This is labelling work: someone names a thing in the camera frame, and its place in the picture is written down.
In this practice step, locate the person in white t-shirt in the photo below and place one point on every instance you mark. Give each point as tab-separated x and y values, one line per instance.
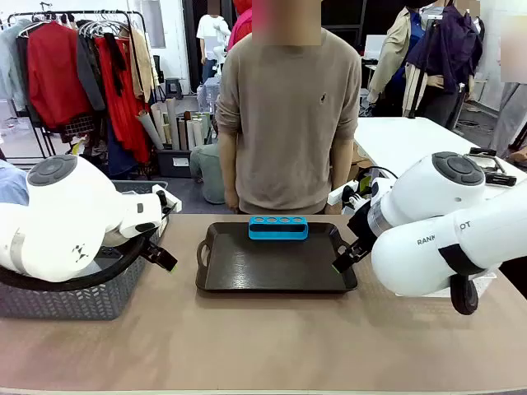
212	33

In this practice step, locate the clear plastic storage bin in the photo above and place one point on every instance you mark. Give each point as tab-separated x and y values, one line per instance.
208	96

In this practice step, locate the light blue shirt person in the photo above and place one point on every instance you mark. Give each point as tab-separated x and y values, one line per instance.
12	185

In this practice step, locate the cardboard box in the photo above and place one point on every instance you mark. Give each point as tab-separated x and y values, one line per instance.
358	160

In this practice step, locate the dark gray storage bin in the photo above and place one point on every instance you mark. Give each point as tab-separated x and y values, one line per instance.
173	164

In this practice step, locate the person in beige sweater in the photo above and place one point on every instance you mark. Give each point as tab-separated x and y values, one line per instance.
288	123

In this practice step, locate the person in pink hood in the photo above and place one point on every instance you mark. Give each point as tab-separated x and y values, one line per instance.
241	29

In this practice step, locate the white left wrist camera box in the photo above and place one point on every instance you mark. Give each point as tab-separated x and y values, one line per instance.
172	204

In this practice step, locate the beige hanging garment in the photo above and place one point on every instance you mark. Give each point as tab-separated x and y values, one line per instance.
142	61

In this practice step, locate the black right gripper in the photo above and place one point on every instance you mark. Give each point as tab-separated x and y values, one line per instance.
362	224

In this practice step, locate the person in beige coat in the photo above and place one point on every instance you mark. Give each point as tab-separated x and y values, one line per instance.
391	49

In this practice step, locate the black clothes rack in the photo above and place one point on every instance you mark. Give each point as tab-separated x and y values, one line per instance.
43	144

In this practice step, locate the mannequin with purple shirt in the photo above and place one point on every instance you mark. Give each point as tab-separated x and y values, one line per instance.
449	45

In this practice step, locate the white table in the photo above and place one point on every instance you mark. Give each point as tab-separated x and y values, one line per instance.
411	140

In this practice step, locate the black stool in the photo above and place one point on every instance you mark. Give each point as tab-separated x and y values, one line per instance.
173	86

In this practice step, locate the gray tilted paper roll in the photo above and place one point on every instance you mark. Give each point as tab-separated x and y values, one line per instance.
150	129

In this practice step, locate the crouching person gray-green clothes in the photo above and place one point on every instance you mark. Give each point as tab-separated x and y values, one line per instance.
206	173

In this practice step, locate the dark brown serving tray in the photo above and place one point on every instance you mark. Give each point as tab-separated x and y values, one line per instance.
267	267

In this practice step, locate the dark gray hanging jacket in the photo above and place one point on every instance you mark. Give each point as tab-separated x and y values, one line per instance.
88	74

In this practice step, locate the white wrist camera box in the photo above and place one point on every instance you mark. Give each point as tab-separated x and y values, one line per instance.
172	204
335	196

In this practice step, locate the black flat device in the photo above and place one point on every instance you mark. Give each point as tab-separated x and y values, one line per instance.
500	179

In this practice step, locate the red jacket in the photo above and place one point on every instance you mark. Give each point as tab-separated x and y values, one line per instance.
53	74

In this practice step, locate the red dress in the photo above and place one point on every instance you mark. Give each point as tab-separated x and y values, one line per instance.
123	115

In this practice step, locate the white paper roll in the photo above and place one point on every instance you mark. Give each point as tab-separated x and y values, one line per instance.
198	131
190	136

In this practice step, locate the pale gray hanging garment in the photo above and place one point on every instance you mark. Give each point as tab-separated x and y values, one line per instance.
10	61

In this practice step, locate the gray basket holding cup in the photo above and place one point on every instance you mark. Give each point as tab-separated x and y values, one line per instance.
131	187

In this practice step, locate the person in gray trousers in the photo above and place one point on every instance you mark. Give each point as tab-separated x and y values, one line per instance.
510	115

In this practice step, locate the black rectangular frame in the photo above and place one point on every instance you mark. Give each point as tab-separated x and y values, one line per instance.
500	166

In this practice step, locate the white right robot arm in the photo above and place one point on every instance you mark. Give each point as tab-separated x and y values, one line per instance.
432	255

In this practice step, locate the black hanging scarf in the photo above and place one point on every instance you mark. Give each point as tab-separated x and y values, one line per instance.
115	57

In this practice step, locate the gray basket holding bottles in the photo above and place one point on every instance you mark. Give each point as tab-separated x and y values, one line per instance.
82	302

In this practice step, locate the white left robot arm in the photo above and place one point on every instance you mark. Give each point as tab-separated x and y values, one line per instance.
62	214

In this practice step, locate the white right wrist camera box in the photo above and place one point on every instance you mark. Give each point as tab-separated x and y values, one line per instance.
335	196

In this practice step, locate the tall pale paper roll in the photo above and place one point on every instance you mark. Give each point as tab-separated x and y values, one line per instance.
173	123

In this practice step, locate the brown paper roll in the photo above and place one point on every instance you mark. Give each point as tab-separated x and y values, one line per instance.
183	136

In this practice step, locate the white monitor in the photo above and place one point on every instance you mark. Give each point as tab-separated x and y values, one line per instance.
374	47

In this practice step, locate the person's right forearm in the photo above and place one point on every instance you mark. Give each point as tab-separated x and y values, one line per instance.
227	164

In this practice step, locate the person's left hand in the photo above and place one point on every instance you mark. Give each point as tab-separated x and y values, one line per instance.
334	204

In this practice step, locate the person's left forearm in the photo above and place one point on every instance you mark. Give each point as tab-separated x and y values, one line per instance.
343	164

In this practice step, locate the blue test tube rack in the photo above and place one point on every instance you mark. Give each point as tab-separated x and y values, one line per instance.
276	233

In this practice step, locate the person's right hand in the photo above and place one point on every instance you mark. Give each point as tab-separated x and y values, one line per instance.
231	203

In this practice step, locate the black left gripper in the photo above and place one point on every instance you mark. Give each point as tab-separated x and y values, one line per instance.
163	201

